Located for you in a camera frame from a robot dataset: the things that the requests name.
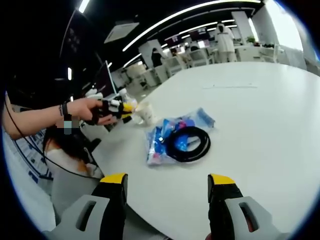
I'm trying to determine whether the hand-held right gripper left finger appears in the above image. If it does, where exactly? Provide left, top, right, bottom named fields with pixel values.
left=43, top=172, right=129, bottom=240

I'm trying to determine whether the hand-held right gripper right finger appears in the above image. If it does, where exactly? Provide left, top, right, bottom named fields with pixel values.
left=207, top=173, right=292, bottom=240

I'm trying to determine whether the clear plastic water bottle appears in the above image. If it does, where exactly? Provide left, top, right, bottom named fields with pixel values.
left=117, top=88, right=146, bottom=126

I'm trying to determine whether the white paper cup green print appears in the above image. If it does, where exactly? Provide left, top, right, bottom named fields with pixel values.
left=136, top=101, right=157, bottom=125

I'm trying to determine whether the clear bag with blue items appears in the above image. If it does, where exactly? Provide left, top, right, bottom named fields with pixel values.
left=145, top=124, right=201, bottom=168

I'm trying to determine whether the blue plastic packet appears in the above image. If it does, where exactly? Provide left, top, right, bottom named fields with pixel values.
left=159, top=106, right=216, bottom=141

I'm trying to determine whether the person's left hand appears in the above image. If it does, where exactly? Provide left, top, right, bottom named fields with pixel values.
left=68, top=98, right=118, bottom=126

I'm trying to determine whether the black monitor on stand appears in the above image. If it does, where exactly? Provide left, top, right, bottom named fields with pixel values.
left=93, top=61, right=118, bottom=98

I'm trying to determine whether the person's grey clothing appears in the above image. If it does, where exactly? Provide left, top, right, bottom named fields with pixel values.
left=51, top=164, right=106, bottom=226

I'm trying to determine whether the white chair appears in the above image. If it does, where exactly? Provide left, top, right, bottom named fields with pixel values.
left=166, top=56, right=188, bottom=76
left=191, top=48, right=216, bottom=67

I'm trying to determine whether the ceiling air vent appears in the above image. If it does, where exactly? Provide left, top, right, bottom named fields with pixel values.
left=103, top=21, right=140, bottom=44

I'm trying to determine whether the long ceiling light strip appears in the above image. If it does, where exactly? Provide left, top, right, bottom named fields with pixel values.
left=122, top=0, right=263, bottom=52

